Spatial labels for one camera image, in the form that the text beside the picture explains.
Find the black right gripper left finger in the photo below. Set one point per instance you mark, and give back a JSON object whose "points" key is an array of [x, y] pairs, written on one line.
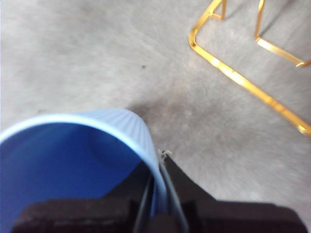
{"points": [[80, 216]]}

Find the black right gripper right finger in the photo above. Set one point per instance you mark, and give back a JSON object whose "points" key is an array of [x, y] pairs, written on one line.
{"points": [[230, 218]]}

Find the blue ribbed plastic cup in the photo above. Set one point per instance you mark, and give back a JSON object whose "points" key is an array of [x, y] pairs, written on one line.
{"points": [[60, 157]]}

